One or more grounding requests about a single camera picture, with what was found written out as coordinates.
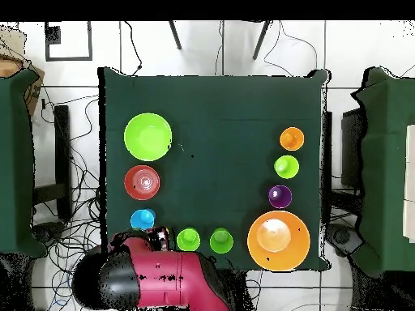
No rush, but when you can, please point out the lime green cup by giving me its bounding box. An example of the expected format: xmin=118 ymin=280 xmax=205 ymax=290
xmin=273 ymin=155 xmax=300 ymax=180

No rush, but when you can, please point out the purple cup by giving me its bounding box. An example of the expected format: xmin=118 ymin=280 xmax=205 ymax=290
xmin=267 ymin=185 xmax=293 ymax=210

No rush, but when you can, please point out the grey black device base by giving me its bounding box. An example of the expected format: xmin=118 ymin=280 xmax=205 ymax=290
xmin=32 ymin=221 xmax=67 ymax=247
xmin=324 ymin=223 xmax=363 ymax=258

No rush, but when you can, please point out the black square frame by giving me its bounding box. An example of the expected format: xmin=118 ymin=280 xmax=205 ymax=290
xmin=44 ymin=20 xmax=93 ymax=62

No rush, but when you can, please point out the cardboard box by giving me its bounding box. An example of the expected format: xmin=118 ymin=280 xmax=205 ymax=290
xmin=0 ymin=54 xmax=45 ymax=117

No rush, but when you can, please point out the large orange bowl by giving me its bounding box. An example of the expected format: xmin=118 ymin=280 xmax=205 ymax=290
xmin=246 ymin=210 xmax=311 ymax=272

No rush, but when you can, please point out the blue cup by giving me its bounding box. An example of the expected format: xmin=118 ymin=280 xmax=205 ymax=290
xmin=130 ymin=208 xmax=157 ymax=232

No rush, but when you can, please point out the red bowl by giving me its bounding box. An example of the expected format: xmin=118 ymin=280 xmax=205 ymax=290
xmin=123 ymin=164 xmax=161 ymax=201

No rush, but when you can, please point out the tangle of floor cables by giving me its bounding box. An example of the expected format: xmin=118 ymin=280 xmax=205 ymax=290
xmin=32 ymin=93 xmax=108 ymax=311

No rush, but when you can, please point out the black box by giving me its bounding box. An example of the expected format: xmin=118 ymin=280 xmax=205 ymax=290
xmin=340 ymin=108 xmax=366 ymax=189

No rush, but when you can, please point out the orange cup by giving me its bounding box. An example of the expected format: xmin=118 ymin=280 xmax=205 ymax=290
xmin=279 ymin=126 xmax=306 ymax=152

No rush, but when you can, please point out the dark tripod leg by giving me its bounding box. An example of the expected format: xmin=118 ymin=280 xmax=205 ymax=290
xmin=252 ymin=20 xmax=272 ymax=62
xmin=168 ymin=20 xmax=183 ymax=50

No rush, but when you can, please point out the black floor stand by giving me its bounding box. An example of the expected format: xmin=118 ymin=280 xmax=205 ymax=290
xmin=32 ymin=104 xmax=73 ymax=221
xmin=322 ymin=111 xmax=361 ymax=224

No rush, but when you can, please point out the dark green tablecloth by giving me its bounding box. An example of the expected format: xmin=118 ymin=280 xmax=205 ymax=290
xmin=97 ymin=66 xmax=332 ymax=272

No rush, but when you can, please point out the green cloth side table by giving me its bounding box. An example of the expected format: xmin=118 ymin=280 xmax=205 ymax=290
xmin=0 ymin=69 xmax=48 ymax=258
xmin=350 ymin=66 xmax=415 ymax=278

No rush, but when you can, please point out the large green bowl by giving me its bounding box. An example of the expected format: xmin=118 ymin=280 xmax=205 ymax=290
xmin=123 ymin=112 xmax=173 ymax=162

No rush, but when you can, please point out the thin black cable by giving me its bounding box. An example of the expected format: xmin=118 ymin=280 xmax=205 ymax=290
xmin=123 ymin=20 xmax=143 ymax=77
xmin=263 ymin=20 xmax=319 ymax=78

